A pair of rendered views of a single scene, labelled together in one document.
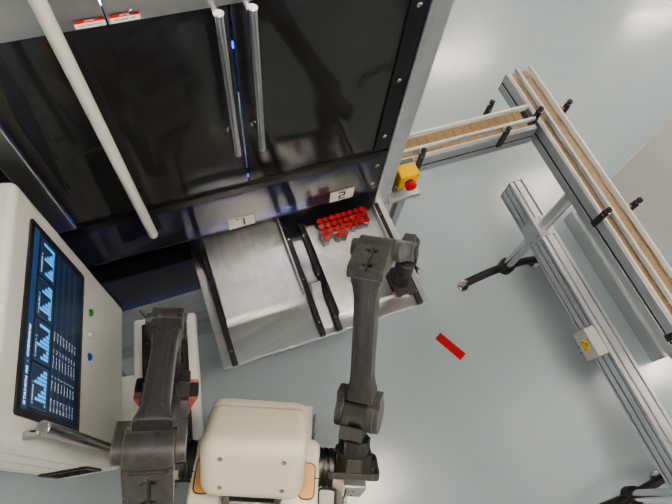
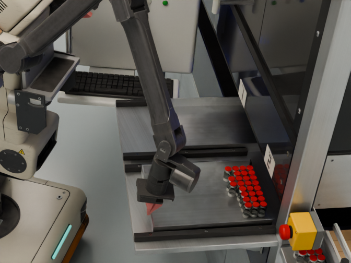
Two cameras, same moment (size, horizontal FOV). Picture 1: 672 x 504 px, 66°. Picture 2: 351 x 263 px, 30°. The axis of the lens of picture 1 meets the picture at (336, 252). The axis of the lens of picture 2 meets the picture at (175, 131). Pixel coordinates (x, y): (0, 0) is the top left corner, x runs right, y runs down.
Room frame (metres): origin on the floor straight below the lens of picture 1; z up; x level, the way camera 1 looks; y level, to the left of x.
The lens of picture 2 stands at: (1.12, -1.44, 2.22)
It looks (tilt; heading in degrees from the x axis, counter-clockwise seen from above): 38 degrees down; 108
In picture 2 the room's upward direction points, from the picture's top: 6 degrees clockwise
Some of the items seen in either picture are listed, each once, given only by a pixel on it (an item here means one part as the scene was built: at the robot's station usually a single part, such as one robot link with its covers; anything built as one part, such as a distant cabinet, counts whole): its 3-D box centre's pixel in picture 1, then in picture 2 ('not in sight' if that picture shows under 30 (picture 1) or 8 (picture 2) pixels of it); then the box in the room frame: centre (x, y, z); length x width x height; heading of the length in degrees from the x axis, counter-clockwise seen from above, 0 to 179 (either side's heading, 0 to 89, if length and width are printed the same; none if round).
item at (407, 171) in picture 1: (405, 174); (303, 230); (1.08, -0.18, 0.99); 0.08 x 0.07 x 0.07; 30
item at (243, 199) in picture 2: (345, 228); (240, 191); (0.87, -0.02, 0.90); 0.18 x 0.02 x 0.05; 121
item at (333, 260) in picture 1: (356, 257); (204, 195); (0.78, -0.07, 0.90); 0.34 x 0.26 x 0.04; 31
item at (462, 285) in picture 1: (503, 269); not in sight; (1.28, -0.88, 0.07); 0.50 x 0.08 x 0.14; 120
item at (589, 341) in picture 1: (590, 343); not in sight; (0.79, -1.09, 0.50); 0.12 x 0.05 x 0.09; 30
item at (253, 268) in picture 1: (252, 262); (211, 123); (0.68, 0.27, 0.90); 0.34 x 0.26 x 0.04; 30
